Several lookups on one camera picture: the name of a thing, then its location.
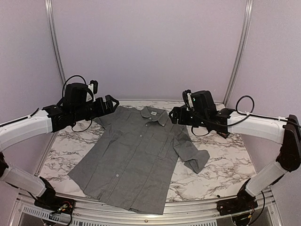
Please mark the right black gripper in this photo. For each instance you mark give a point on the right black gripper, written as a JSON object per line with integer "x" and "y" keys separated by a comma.
{"x": 175, "y": 110}

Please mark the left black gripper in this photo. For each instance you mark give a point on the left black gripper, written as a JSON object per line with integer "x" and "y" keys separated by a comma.
{"x": 109, "y": 108}

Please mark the grey button-up shirt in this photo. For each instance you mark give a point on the grey button-up shirt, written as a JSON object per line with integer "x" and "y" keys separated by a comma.
{"x": 132, "y": 163}

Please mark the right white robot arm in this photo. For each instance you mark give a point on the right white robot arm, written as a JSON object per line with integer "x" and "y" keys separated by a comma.
{"x": 199, "y": 110}

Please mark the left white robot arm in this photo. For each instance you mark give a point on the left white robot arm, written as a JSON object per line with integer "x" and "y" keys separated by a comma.
{"x": 78, "y": 102}

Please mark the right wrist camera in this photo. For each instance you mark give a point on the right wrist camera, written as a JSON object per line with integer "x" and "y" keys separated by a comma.
{"x": 185, "y": 95}

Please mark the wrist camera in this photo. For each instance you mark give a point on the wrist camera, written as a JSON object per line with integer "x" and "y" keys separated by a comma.
{"x": 185, "y": 95}
{"x": 93, "y": 87}

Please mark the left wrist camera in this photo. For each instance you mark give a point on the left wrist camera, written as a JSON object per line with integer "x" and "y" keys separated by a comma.
{"x": 93, "y": 87}

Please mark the black display frame front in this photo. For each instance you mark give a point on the black display frame front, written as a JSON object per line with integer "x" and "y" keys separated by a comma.
{"x": 224, "y": 135}

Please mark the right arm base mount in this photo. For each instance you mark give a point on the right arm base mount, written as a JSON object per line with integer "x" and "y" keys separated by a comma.
{"x": 243, "y": 202}

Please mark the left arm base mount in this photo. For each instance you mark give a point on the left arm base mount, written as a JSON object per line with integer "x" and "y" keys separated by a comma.
{"x": 50, "y": 201}

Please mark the left aluminium frame post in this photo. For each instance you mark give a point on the left aluminium frame post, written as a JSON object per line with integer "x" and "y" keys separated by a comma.
{"x": 55, "y": 44}

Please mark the aluminium frame post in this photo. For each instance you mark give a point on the aluminium frame post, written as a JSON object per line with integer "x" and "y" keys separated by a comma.
{"x": 55, "y": 44}
{"x": 240, "y": 50}

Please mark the right aluminium frame post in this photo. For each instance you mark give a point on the right aluminium frame post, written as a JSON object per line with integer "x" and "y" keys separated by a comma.
{"x": 240, "y": 50}

